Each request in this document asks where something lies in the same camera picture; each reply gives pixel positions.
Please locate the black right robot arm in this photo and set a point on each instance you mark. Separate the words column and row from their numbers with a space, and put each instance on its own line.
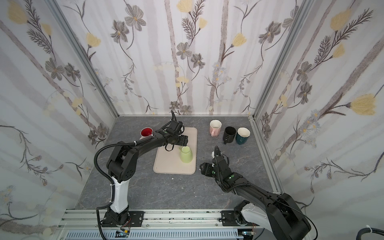
column 284, row 218

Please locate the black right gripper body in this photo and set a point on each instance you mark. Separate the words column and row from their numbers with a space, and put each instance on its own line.
column 219, row 160

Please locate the beige plastic tray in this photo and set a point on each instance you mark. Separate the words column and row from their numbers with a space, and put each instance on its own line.
column 170, row 163

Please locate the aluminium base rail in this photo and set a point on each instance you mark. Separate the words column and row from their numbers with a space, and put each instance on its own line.
column 83, row 224

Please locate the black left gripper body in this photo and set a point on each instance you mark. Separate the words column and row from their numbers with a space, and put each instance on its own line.
column 179, row 139

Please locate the cream white mug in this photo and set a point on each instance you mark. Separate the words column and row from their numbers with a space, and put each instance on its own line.
column 146, row 132

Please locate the black mug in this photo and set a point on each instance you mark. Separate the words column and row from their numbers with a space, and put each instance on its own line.
column 229, row 135

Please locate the dark teal mug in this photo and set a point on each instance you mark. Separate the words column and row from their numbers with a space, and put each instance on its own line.
column 242, row 135

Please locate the light green mug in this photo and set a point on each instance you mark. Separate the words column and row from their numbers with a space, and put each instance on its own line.
column 186, row 155

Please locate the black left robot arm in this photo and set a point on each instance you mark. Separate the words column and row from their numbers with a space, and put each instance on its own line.
column 122, row 166

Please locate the white perforated cable duct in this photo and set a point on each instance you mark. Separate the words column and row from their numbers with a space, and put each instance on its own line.
column 178, row 234

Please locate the pink mug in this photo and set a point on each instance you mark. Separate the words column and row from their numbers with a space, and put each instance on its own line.
column 215, row 128

